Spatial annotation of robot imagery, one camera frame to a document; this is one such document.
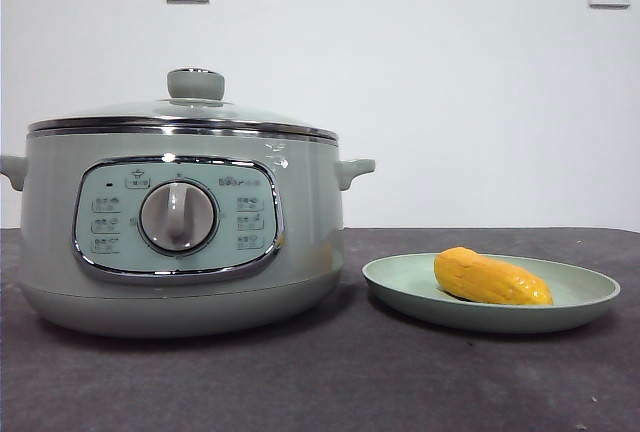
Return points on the glass lid with green knob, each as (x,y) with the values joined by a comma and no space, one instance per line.
(196,84)

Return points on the yellow corn cob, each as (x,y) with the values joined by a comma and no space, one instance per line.
(490,277)

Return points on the pale green electric steamer pot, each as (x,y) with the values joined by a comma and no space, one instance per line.
(310,232)

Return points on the pale green round plate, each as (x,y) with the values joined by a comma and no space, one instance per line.
(400,279)

